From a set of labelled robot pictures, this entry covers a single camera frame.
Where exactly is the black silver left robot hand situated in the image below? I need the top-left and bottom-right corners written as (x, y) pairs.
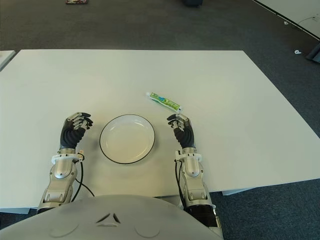
top-left (59, 111), bottom-right (94, 151)

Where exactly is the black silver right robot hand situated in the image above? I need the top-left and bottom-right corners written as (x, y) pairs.
top-left (166, 112), bottom-right (197, 150)

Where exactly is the green white toothpaste tube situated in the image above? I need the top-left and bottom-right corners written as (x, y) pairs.
top-left (145, 91), bottom-right (183, 116)

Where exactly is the white plate with black rim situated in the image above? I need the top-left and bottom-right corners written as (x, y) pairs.
top-left (99, 114), bottom-right (156, 165)

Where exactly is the grey robot torso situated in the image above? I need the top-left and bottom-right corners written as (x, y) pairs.
top-left (0, 194), bottom-right (225, 240)

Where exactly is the small white side table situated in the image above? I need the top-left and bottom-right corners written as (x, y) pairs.
top-left (0, 49), bottom-right (15, 73)

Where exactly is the dark grey slanted object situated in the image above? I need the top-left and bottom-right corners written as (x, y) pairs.
top-left (305, 42), bottom-right (320, 64)

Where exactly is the long white table black edge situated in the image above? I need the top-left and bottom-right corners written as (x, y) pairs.
top-left (252, 0), bottom-right (320, 41)

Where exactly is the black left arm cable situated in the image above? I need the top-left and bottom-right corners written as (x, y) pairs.
top-left (74, 159), bottom-right (96, 199)

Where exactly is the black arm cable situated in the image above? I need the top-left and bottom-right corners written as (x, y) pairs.
top-left (74, 159), bottom-right (96, 199)
top-left (174, 159), bottom-right (185, 202)

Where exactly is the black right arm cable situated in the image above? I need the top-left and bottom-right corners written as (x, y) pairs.
top-left (174, 159), bottom-right (185, 202)

